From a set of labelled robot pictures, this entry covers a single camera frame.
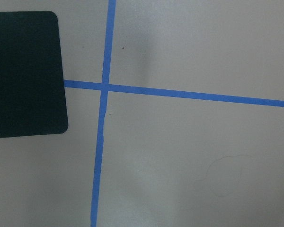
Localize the black mouse pad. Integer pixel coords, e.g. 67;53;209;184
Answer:
0;11;68;138

